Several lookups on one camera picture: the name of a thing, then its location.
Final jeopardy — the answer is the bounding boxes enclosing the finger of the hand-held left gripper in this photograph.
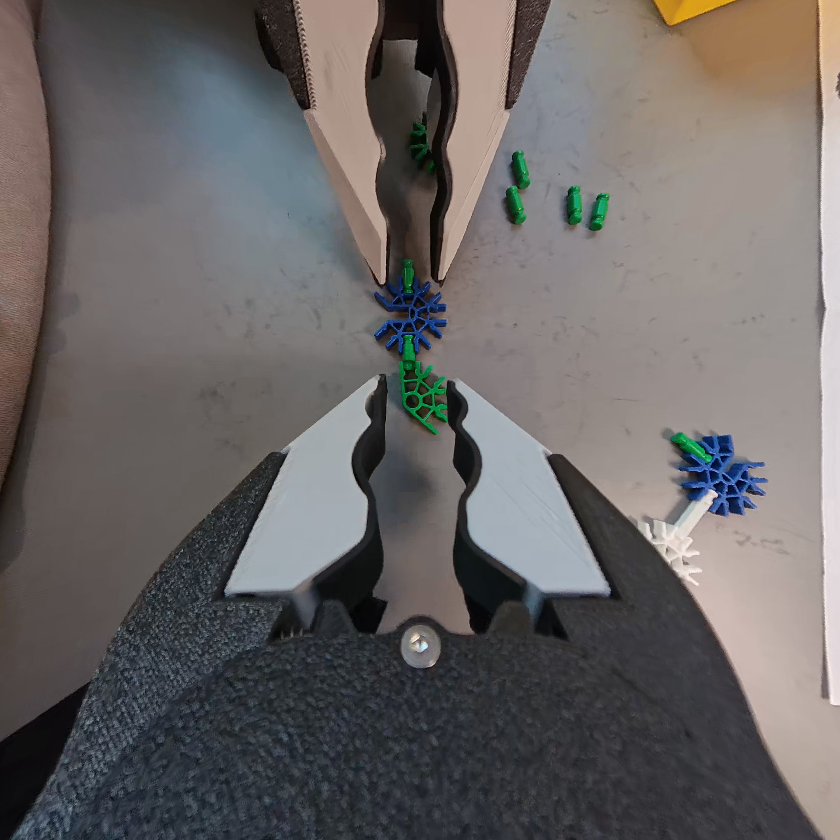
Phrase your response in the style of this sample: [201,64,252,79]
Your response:
[430,0,521,282]
[292,0,391,283]

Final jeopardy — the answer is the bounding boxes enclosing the green fan connector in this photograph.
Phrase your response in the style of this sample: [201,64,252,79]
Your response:
[408,113,439,175]
[398,361,449,436]

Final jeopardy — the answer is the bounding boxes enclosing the yellow plastic bin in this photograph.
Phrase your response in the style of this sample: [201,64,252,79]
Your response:
[653,0,742,27]

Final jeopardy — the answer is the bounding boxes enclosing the white instruction sheet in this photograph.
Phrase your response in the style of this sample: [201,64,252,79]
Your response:
[817,0,840,700]

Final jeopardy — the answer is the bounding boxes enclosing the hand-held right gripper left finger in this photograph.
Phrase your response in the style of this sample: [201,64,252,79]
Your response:
[225,377,389,631]

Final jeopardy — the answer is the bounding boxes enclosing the person's beige jacket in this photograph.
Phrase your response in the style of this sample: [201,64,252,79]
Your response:
[0,0,53,487]

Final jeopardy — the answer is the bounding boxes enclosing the grey desk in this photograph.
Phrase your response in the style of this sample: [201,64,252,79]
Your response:
[0,0,840,840]

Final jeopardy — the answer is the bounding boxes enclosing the blue snowflake connector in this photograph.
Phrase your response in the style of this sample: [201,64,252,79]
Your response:
[678,433,769,516]
[373,276,448,352]

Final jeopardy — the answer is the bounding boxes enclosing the multicoloured construction toy model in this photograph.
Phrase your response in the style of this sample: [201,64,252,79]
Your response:
[630,489,719,585]

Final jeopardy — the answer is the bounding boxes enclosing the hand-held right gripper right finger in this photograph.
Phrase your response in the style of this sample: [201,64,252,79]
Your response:
[446,379,611,636]

